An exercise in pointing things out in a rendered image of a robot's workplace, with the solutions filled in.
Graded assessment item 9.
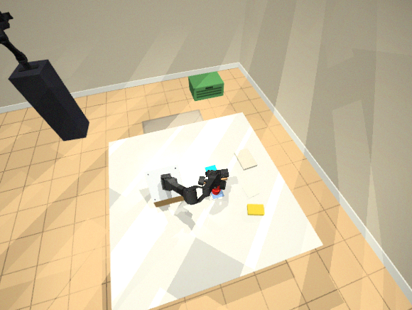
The red cup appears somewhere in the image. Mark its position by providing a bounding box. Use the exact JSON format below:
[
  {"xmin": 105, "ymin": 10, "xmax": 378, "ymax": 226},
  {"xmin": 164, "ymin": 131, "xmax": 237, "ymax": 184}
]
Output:
[{"xmin": 212, "ymin": 186, "xmax": 221, "ymax": 195}]

